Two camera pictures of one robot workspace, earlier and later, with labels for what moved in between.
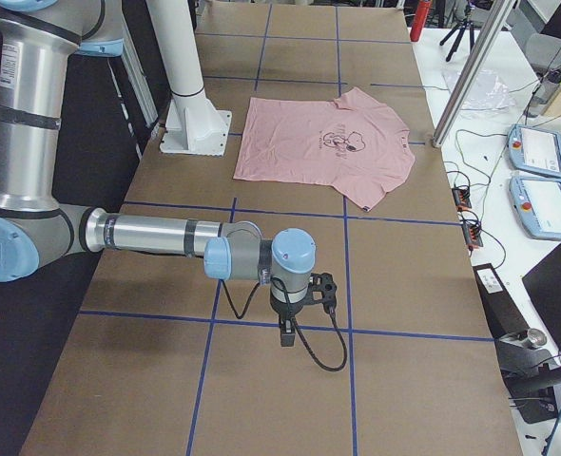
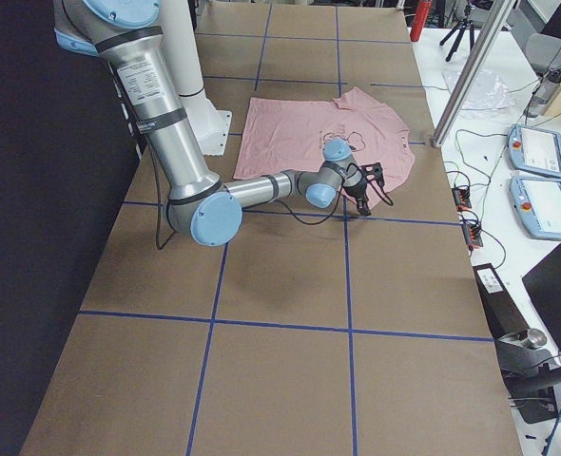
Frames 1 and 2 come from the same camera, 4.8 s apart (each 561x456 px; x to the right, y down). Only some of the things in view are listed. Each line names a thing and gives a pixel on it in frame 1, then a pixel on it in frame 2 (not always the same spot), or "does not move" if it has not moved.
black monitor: (556, 285) does not move
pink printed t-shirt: (350, 143) does not move
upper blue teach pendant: (537, 151) does not move
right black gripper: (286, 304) → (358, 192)
